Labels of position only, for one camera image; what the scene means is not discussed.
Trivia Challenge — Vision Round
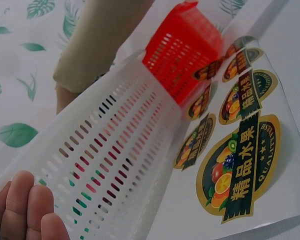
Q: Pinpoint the person's right hand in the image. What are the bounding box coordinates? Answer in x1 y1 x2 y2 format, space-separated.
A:
55 83 78 116

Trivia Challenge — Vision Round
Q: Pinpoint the white slotted plastic basket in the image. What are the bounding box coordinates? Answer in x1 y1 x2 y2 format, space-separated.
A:
0 51 184 240

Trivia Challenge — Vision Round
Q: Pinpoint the person's right forearm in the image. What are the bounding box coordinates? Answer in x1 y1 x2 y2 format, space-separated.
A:
52 0 156 95

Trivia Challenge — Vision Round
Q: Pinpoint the person's left hand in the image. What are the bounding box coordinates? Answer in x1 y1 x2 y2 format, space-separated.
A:
0 170 71 240

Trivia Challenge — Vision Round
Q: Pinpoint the red slotted plastic basket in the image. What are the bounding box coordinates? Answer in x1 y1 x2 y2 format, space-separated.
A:
141 1 225 106

